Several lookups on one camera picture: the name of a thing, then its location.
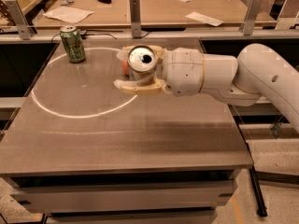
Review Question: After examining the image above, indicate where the middle metal bracket post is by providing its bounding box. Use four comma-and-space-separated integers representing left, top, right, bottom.
129, 0, 142, 38

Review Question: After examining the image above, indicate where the silver blue redbull can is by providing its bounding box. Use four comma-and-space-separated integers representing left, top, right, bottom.
127, 45, 157, 82

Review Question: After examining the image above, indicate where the white paper sheet right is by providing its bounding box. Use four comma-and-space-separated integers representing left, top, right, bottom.
185, 12, 223, 27

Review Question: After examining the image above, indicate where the green soda can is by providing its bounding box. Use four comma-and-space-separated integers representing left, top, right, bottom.
60, 25, 85, 63

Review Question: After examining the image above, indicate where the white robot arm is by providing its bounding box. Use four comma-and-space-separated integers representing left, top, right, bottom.
114, 44, 299, 132

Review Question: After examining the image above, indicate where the metal bracket post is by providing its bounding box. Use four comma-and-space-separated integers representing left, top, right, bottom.
5, 0, 34, 40
129, 0, 142, 38
240, 0, 263, 35

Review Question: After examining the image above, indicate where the white table drawer base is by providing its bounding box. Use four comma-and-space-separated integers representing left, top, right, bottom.
13, 179, 236, 224

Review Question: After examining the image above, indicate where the white paper sheet left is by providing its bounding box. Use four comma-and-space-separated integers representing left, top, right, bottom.
44, 7, 93, 24

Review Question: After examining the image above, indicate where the red apple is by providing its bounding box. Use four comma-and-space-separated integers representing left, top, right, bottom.
121, 60, 129, 76

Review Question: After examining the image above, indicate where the wooden back desk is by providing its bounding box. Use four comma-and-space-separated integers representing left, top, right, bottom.
32, 0, 278, 30

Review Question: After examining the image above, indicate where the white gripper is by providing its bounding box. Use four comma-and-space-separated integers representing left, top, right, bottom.
113, 45, 204, 96

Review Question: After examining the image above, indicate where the black cable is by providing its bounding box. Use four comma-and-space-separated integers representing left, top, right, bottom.
50, 30, 150, 44

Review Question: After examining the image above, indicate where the right metal bracket post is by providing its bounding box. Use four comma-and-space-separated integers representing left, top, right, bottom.
240, 0, 263, 35

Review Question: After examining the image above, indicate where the left metal bracket post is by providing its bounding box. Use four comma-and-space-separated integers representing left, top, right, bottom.
5, 0, 34, 40

